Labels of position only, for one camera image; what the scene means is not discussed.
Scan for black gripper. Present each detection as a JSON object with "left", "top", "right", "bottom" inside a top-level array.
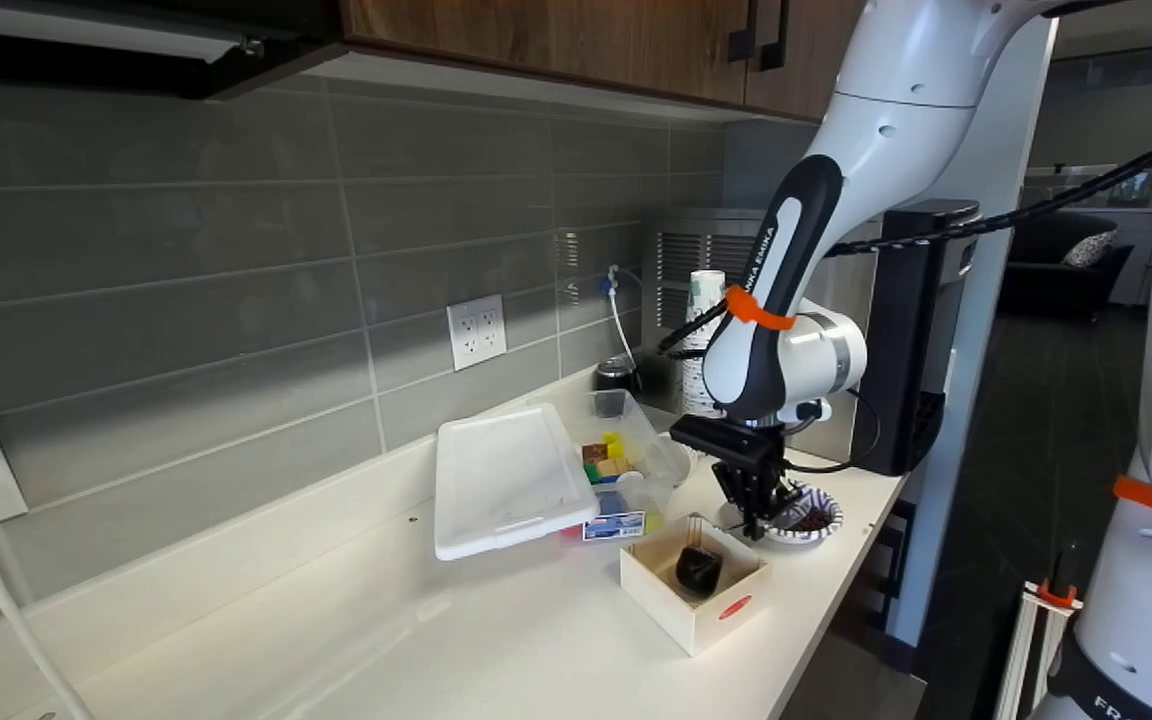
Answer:
[{"left": 668, "top": 417, "right": 800, "bottom": 539}]

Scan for patterned paper bowl with coffee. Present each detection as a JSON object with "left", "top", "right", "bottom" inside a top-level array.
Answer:
[{"left": 721, "top": 487, "right": 840, "bottom": 549}]

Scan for black round object in box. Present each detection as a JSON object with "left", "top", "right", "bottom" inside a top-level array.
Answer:
[{"left": 678, "top": 549, "right": 721, "bottom": 596}]

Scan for small wooden box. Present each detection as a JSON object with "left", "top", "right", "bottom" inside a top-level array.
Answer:
[{"left": 618, "top": 517, "right": 768, "bottom": 656}]

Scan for clear plastic container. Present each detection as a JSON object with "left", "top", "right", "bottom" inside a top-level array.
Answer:
[{"left": 562, "top": 387, "right": 687, "bottom": 526}]

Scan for blue white packet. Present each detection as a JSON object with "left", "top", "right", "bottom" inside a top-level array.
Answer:
[{"left": 570, "top": 487, "right": 643, "bottom": 545}]

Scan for colourful blocks in container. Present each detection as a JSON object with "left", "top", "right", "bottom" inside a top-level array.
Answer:
[{"left": 584, "top": 433, "right": 627, "bottom": 485}]

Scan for left paper cup stack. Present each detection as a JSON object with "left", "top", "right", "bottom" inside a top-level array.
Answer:
[{"left": 682, "top": 266, "right": 724, "bottom": 417}]

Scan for white plastic tray lid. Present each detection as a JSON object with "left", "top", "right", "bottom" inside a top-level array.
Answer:
[{"left": 432, "top": 405, "right": 602, "bottom": 559}]

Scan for white stand with orange band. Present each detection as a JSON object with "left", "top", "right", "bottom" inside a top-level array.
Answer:
[{"left": 992, "top": 585, "right": 1085, "bottom": 720}]

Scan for black coffee machine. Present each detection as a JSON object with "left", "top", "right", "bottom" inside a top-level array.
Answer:
[{"left": 852, "top": 199, "right": 980, "bottom": 476}]

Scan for dark sofa with cushion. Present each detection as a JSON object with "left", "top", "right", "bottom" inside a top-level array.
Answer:
[{"left": 1000, "top": 213, "right": 1134, "bottom": 321}]

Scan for wooden upper cabinet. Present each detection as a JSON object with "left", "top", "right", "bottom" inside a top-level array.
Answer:
[{"left": 341, "top": 0, "right": 863, "bottom": 120}]

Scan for white wall outlet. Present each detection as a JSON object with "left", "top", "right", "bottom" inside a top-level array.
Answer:
[{"left": 448, "top": 297, "right": 508, "bottom": 369}]

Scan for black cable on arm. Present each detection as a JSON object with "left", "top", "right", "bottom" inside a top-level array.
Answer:
[{"left": 651, "top": 145, "right": 1152, "bottom": 363}]

